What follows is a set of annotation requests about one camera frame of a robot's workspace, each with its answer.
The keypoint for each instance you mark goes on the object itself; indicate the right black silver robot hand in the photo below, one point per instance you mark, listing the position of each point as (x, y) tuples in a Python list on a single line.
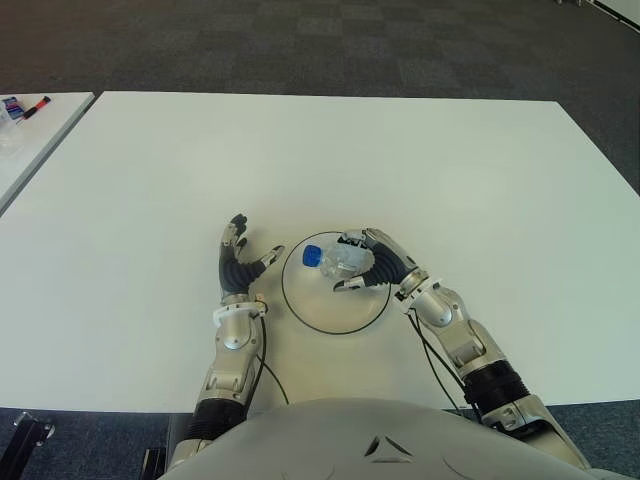
[(387, 265)]

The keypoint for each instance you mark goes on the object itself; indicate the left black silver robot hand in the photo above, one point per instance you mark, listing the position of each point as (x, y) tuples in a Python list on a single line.
[(232, 272)]

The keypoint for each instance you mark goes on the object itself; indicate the clear water bottle blue cap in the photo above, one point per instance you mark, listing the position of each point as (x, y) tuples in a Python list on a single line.
[(335, 260)]

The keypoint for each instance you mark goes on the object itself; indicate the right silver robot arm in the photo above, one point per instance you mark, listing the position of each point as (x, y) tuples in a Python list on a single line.
[(475, 360)]

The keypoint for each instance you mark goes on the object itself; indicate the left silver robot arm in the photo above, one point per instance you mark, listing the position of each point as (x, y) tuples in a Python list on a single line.
[(232, 350)]

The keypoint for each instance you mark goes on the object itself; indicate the white plate black rim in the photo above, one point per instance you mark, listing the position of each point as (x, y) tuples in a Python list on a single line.
[(325, 310)]

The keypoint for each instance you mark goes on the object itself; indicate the grey robot torso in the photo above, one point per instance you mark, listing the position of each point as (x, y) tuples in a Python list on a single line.
[(360, 440)]

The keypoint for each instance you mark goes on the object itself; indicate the white side table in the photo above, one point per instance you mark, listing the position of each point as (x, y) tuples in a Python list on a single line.
[(37, 145)]

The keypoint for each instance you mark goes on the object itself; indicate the black table foot caster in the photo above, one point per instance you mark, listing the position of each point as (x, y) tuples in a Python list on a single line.
[(35, 430)]

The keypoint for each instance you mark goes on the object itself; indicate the red black marker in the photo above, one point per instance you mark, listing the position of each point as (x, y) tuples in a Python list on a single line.
[(35, 106)]

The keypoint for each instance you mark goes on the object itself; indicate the small blue white pack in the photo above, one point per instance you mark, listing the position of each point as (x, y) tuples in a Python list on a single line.
[(12, 106)]

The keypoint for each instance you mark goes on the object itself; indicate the grey chair base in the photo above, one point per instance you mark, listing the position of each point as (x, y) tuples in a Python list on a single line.
[(567, 2)]

